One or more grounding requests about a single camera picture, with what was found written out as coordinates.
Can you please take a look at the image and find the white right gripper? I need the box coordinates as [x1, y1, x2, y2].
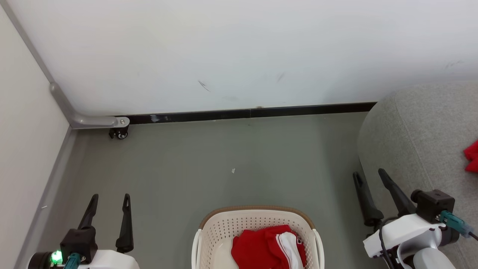
[353, 168, 447, 269]

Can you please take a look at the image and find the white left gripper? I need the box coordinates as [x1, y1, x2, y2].
[77, 194, 140, 269]

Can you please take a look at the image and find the plain red garment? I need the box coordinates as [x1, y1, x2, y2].
[463, 140, 478, 173]

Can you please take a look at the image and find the grey fabric sofa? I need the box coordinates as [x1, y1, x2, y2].
[357, 80, 478, 269]

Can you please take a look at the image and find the small black caster wheel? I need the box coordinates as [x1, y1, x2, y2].
[109, 126, 129, 140]

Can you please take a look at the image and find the grey metal partition foot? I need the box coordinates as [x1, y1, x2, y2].
[50, 82, 130, 130]

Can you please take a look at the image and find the white garment with red stripes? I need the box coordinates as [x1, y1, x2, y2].
[276, 232, 305, 269]

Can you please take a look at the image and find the cream perforated laundry basket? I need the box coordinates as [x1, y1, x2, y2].
[191, 205, 325, 269]

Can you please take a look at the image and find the red garment with white trim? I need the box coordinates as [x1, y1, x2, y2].
[231, 225, 307, 269]

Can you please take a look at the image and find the black baseboard strip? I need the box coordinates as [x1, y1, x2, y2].
[127, 102, 378, 125]

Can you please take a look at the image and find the grey corner trim strip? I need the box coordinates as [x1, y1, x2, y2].
[0, 0, 56, 85]

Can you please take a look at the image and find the thin black right gripper cable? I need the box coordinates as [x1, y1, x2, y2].
[379, 217, 400, 269]

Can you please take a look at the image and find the teal left camera plug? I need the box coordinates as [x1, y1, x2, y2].
[63, 253, 81, 269]

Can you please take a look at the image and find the teal camera plug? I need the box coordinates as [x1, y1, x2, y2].
[63, 253, 81, 269]
[440, 210, 469, 238]

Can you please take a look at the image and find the teal right camera plug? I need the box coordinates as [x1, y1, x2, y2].
[440, 210, 469, 238]

